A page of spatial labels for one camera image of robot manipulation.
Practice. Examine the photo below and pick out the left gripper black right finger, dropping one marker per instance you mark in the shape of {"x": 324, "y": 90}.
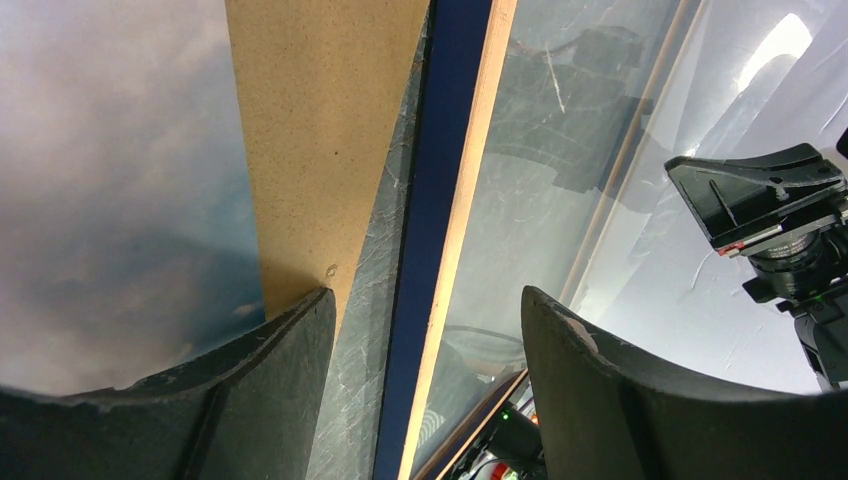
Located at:
{"x": 609, "y": 409}

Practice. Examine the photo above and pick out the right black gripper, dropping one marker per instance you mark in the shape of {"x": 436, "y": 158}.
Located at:
{"x": 778, "y": 211}

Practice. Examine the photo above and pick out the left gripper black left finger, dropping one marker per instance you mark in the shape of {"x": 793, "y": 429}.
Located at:
{"x": 246, "y": 410}

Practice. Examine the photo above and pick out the beach landscape photo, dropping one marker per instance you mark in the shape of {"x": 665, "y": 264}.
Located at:
{"x": 128, "y": 238}

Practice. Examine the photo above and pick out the wooden picture frame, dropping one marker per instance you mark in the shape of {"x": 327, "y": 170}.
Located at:
{"x": 437, "y": 199}

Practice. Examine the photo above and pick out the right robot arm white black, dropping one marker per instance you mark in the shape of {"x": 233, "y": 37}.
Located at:
{"x": 821, "y": 327}

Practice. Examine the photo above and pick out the brown cardboard backing board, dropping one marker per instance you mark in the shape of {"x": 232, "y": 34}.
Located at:
{"x": 319, "y": 85}

